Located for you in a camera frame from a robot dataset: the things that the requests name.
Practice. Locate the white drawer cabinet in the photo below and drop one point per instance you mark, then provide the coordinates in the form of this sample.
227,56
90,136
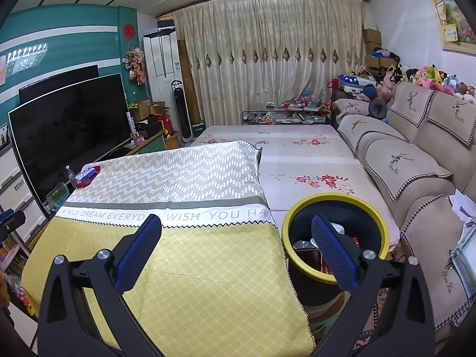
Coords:
15,193

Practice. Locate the green box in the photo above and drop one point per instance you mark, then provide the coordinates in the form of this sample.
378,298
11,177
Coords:
198,128

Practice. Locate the black bin with yellow rim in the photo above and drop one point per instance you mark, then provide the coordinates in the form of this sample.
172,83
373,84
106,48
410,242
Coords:
297,212

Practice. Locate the stack of cardboard boxes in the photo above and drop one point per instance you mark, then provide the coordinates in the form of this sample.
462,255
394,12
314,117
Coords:
373,44

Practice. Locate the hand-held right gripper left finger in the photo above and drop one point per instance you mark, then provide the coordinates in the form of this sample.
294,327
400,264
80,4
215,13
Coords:
139,253

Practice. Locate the low shelf with toys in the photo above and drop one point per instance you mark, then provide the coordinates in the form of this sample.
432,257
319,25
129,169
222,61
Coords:
286,115

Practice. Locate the white papers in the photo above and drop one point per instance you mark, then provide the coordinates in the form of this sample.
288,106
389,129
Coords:
463,206

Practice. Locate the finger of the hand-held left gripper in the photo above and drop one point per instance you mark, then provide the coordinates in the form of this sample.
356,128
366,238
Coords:
11,221

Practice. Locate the pile of plush toys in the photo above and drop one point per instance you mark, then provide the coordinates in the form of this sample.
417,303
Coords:
427,78

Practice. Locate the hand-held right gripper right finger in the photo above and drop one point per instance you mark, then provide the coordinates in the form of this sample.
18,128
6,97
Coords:
334,253

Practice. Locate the framed landscape painting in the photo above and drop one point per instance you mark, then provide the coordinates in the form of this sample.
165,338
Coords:
452,15

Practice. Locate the large black television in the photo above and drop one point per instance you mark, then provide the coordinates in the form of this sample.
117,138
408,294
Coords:
70,130

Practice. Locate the blue box on red book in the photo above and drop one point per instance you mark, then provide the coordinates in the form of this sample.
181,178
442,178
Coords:
95,173

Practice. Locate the blue star print bag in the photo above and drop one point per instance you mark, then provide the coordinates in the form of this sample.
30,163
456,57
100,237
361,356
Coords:
355,83

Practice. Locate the open cardboard boxes clutter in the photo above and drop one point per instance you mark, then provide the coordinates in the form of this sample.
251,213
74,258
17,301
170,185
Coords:
148,117

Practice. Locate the black wall screen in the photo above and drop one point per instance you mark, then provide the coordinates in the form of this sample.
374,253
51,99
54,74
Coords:
55,81

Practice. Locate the pink wall picture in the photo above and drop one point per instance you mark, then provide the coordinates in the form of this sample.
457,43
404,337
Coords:
3,70

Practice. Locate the red round wall ornament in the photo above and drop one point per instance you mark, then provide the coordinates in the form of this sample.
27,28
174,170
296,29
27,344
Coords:
128,31

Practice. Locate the yellow and white printed tablecloth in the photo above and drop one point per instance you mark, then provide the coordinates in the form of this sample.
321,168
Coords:
208,267

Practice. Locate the white floral floor mat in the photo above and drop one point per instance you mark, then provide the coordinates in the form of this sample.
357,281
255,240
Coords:
308,156

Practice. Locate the pile of colourful packets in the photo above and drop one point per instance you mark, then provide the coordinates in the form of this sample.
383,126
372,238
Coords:
22,292

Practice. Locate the hanging flower decoration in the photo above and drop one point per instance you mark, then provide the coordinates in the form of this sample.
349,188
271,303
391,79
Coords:
134,63

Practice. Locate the clear water bottle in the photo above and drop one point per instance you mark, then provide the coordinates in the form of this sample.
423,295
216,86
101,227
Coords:
70,176

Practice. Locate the cream patterned curtain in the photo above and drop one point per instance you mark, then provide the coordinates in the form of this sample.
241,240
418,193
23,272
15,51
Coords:
267,52

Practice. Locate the yellow wooden bucket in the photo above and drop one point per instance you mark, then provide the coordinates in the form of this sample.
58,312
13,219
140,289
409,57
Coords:
171,140

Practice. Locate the beige sofa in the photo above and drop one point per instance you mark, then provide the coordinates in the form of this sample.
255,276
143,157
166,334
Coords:
409,156

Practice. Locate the black tower fan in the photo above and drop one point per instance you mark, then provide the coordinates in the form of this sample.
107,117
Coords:
181,111

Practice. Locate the blue tissue pack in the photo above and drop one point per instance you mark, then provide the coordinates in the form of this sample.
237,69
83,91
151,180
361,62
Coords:
85,174

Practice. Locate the dark neck pillow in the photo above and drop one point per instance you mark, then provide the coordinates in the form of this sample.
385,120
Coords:
378,108

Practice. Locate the shelf of books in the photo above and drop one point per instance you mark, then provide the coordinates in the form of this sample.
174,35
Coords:
11,256

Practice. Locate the white standing air conditioner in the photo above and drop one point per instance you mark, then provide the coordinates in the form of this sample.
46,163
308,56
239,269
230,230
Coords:
163,67

